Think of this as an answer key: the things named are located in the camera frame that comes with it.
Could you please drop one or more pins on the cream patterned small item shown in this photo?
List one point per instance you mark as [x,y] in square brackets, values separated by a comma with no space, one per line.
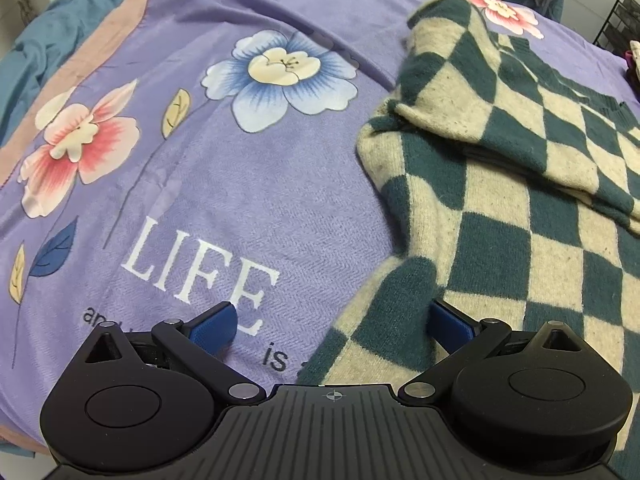
[635,60]

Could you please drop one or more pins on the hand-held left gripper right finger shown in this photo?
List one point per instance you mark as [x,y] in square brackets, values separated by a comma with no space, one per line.
[450,327]

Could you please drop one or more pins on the green cream checkered sweater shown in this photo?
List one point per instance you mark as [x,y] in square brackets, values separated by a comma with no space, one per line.
[505,200]

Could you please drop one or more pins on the purple floral blanket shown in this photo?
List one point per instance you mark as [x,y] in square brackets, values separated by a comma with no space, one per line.
[200,160]

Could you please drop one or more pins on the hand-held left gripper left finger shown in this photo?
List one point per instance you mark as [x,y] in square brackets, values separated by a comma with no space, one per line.
[215,330]

